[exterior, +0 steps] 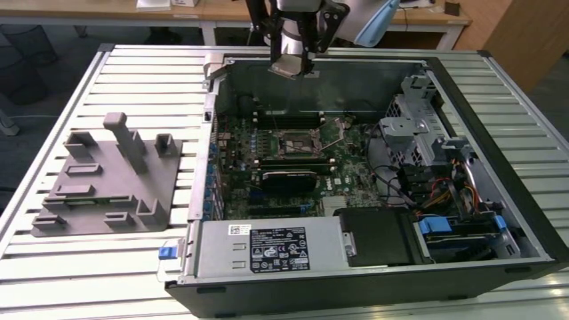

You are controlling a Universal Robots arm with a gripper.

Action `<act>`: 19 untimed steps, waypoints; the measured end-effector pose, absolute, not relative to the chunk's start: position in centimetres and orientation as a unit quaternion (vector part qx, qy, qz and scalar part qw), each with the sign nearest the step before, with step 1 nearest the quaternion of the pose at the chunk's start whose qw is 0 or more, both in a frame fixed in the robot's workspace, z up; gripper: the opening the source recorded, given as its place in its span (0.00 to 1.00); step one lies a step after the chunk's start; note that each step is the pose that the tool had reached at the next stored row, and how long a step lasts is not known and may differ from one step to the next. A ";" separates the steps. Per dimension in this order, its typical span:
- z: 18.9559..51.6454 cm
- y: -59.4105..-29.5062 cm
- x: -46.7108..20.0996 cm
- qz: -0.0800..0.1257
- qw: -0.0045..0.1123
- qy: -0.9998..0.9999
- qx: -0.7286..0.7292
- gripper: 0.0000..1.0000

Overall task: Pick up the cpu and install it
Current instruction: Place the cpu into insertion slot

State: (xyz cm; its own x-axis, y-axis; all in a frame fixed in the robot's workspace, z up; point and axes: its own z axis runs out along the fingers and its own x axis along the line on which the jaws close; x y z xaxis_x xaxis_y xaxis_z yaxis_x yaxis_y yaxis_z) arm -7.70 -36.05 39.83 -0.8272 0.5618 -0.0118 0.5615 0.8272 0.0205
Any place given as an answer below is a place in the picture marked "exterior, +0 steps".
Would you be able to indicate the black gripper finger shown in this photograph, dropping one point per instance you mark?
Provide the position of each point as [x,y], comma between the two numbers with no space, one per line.
[309,40]
[277,36]

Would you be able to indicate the silver CPU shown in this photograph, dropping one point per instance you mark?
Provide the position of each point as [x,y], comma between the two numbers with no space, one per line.
[287,68]

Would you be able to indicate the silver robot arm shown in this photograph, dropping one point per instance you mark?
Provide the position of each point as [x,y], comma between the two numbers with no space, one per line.
[292,40]

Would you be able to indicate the CPU socket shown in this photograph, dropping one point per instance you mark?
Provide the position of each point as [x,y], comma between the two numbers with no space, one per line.
[293,140]

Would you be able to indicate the grey case latch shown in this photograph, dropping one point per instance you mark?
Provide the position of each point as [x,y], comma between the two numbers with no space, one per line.
[213,65]

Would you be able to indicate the small white box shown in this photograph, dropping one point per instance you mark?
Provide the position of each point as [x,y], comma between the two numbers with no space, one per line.
[184,2]

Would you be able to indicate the wooden desk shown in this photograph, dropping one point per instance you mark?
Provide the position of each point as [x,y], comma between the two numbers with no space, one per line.
[422,16]

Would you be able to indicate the white paper stack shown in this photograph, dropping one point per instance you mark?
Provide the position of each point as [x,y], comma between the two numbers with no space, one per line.
[153,5]

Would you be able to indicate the small black box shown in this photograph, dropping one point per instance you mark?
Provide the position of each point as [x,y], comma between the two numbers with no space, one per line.
[452,8]

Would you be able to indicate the silver drive cage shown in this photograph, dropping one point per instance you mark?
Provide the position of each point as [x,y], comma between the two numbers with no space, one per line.
[400,130]

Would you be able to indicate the green motherboard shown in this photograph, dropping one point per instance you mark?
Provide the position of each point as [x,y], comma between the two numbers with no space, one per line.
[357,166]

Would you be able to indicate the black graphics card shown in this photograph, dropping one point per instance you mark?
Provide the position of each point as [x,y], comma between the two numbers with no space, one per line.
[289,183]

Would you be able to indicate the wooden cabinet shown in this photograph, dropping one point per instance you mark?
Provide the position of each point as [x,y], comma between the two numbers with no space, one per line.
[524,40]

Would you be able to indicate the silver chipset heatsink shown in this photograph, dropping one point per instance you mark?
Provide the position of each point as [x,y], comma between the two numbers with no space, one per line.
[334,204]

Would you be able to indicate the grey parts rack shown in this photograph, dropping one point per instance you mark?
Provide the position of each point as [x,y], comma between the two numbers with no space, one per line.
[115,173]

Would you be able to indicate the black mesh waste bin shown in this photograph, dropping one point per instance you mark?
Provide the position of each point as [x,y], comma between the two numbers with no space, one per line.
[27,60]

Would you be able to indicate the black plastic shroud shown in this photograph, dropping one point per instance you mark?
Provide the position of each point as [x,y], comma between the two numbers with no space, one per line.
[377,236]

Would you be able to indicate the hard disk in blue carrier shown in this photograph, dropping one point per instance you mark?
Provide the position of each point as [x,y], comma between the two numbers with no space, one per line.
[429,225]

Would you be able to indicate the silver power supply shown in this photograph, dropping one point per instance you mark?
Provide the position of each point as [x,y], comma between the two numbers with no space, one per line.
[213,246]

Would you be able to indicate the black PC case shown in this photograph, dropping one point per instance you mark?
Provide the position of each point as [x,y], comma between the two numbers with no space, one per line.
[310,293]

